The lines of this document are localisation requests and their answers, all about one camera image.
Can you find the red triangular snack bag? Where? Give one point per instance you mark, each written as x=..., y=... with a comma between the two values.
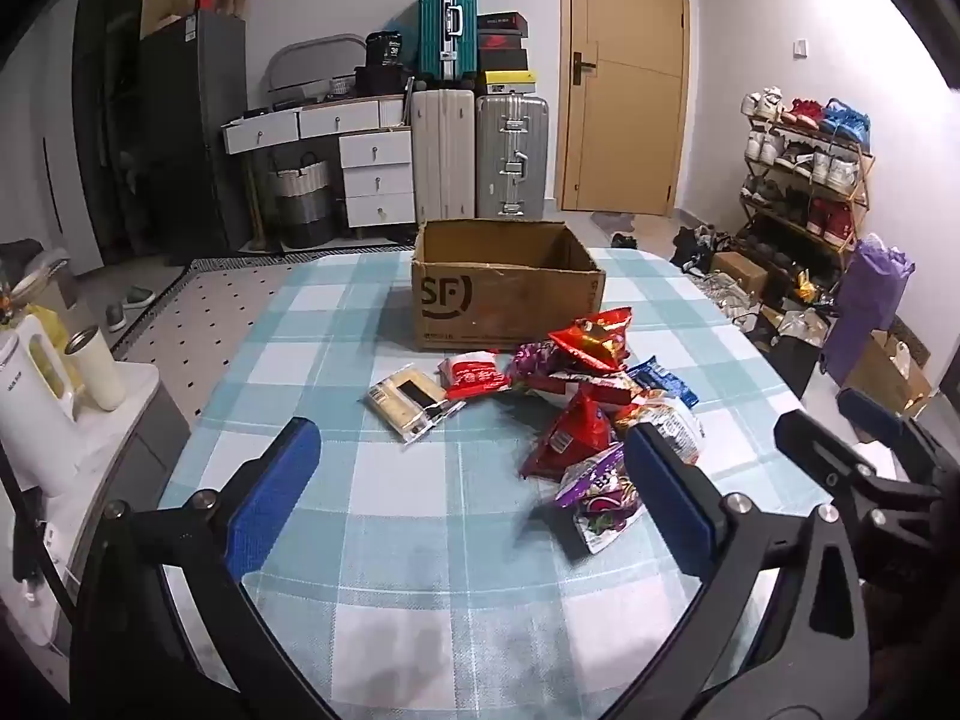
x=574, y=435

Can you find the black printed bag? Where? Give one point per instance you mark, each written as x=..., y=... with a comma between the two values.
x=386, y=49

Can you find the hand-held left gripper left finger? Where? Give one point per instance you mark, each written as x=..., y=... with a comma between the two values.
x=274, y=495

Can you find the wooden shoe rack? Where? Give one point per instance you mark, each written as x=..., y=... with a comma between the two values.
x=862, y=195

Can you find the brown cardboard box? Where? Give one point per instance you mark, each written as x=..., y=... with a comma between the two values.
x=510, y=307

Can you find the silver suitcase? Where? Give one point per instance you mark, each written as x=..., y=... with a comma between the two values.
x=510, y=157

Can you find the open cardboard carton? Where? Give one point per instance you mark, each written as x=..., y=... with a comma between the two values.
x=889, y=379

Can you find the white drawer dresser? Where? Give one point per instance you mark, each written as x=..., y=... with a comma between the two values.
x=375, y=165

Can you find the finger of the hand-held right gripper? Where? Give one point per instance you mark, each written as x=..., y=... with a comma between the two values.
x=817, y=450
x=870, y=414

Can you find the red and white snack packet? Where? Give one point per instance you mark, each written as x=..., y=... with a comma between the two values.
x=472, y=376

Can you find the small brown carton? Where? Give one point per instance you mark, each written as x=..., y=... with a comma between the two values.
x=739, y=271

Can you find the teal suitcase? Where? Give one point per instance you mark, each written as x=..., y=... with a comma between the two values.
x=442, y=30

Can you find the plaid tablecloth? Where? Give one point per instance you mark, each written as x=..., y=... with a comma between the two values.
x=420, y=540

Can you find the purple candy packet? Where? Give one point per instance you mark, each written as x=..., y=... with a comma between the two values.
x=529, y=360

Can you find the red and black shoe box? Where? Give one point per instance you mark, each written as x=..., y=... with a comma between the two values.
x=501, y=42

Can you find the dark wardrobe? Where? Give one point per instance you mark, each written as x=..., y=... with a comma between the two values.
x=112, y=127

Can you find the grey slipper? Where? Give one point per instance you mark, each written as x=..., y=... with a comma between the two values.
x=115, y=316
x=139, y=296

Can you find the woven laundry basket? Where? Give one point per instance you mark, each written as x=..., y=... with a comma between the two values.
x=300, y=202

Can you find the white electric kettle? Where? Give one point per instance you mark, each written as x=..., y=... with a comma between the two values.
x=30, y=420

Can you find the cream snack packet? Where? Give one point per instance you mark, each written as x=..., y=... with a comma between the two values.
x=401, y=401

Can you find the cream steel tumbler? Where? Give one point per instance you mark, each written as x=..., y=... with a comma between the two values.
x=97, y=375

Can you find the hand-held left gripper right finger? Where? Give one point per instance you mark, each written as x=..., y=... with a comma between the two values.
x=667, y=499

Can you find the grey arched frame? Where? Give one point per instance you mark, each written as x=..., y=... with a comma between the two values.
x=315, y=45

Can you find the purple and white snack bag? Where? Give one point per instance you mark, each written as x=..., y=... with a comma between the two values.
x=600, y=502

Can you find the red orange chip bag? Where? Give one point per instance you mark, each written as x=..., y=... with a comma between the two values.
x=592, y=337

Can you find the dark shoes pile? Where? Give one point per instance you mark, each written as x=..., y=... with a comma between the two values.
x=694, y=246

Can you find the white side table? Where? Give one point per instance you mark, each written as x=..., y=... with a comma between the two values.
x=120, y=435

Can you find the white orange noodle packet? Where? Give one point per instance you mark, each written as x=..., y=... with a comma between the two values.
x=679, y=424

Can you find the cream suitcase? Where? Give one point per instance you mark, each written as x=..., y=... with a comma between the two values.
x=442, y=157

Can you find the grey refrigerator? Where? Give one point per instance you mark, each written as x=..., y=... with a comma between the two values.
x=195, y=135

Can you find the black case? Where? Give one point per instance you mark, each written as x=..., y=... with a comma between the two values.
x=382, y=80

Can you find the dotted floor rug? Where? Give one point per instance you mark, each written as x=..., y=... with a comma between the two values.
x=217, y=307

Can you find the plain black shoe box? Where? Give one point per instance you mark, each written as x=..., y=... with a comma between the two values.
x=502, y=61

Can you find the wooden door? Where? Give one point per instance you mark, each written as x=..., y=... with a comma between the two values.
x=630, y=127

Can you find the blue cookie packet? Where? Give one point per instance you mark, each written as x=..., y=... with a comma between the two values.
x=667, y=382

